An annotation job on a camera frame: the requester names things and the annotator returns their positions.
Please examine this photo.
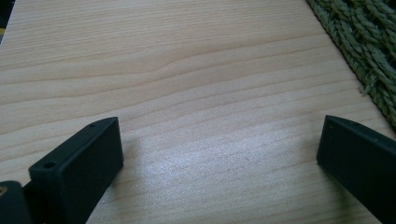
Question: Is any green woven basket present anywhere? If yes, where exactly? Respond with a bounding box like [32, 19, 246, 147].
[305, 0, 396, 131]

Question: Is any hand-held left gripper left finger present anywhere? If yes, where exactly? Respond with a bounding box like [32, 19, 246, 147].
[27, 116, 125, 224]

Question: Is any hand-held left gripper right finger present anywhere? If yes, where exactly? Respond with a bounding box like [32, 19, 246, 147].
[316, 114, 396, 224]

